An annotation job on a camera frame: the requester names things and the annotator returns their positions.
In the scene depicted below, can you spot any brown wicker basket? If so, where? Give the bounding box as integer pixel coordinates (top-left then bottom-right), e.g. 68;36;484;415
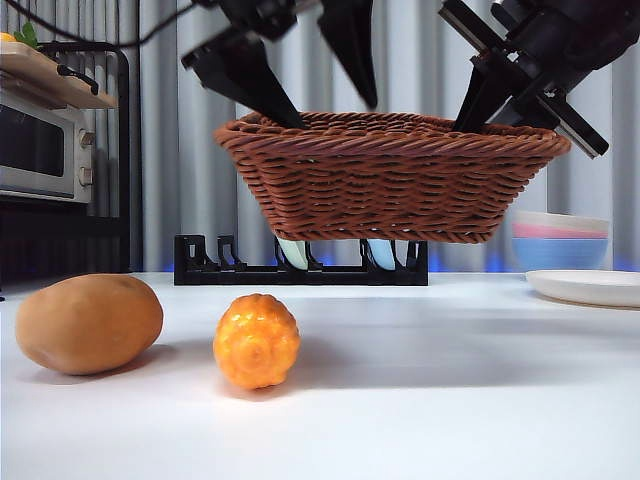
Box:
213;110;572;245

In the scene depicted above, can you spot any orange corn cob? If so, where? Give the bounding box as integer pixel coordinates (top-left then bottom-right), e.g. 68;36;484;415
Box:
212;293;302;391

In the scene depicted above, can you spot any brown potato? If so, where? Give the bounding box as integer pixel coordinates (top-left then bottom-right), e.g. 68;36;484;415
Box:
14;273;165;376

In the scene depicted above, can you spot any grey pleated curtain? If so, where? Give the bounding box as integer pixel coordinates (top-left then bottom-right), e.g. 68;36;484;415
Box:
0;0;640;275

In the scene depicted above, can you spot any cream bowl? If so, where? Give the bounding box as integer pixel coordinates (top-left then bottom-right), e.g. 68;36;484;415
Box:
514;209;611;234

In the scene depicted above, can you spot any pink bowl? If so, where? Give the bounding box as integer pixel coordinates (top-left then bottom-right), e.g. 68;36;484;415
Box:
512;223;611;240

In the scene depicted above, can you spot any blue bowl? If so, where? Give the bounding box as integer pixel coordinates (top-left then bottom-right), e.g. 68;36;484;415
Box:
512;237;610;274

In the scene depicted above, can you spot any pale green plate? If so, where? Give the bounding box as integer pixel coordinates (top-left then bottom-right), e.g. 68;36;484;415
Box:
277;238;307;271

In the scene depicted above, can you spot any light blue plate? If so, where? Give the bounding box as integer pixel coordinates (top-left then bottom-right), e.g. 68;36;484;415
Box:
367;238;397;271

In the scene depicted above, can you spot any white plate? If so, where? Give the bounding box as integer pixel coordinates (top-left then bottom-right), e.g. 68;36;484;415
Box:
525;269;640;309

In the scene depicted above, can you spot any black dish rack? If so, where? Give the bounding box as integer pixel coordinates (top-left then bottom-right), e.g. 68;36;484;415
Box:
173;233;430;287

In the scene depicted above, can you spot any silver toaster oven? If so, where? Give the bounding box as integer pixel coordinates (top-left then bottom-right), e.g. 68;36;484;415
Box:
0;89;97;204

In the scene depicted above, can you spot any green leaf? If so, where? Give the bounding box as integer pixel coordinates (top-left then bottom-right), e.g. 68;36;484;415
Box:
13;22;40;50

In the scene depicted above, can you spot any black cable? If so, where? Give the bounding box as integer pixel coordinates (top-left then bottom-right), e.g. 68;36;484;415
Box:
19;0;211;49

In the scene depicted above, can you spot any black metal shelf frame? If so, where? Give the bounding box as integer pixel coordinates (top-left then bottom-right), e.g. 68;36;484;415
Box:
0;42;134;296

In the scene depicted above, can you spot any wooden tray with black handle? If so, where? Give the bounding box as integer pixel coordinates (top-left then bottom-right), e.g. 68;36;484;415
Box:
0;42;119;110

